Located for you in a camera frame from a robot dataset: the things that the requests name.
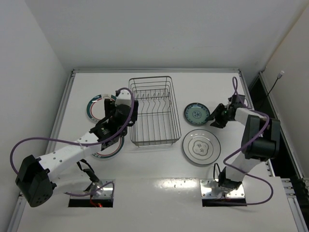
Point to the metal base plate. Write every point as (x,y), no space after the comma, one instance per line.
(103,189)
(210,191)

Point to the grey wire dish rack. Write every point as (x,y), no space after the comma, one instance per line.
(158,120)

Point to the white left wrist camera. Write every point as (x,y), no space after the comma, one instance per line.
(123,97)

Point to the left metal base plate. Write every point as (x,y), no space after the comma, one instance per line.
(103,189)

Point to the green rimmed plate upper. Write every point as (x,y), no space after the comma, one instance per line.
(95,107)

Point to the black cable white plug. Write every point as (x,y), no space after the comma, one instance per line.
(259,93)

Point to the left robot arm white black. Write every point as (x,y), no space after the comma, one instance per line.
(66,170)

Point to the small blue floral plate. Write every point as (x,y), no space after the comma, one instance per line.
(196,114)

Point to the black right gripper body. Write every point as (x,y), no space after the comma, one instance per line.
(221,115)

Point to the green rimmed plate lower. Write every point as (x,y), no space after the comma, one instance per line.
(110,151)

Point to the green rimmed plate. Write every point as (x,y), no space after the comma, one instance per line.
(110,151)
(95,107)

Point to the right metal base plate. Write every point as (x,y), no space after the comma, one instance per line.
(210,191)

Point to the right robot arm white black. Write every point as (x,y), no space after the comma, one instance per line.
(260,141)

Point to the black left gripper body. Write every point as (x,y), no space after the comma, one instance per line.
(134,108)

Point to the white plate grey rim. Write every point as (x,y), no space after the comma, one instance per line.
(201,147)

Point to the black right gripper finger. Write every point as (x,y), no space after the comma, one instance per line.
(216,124)
(214,114)

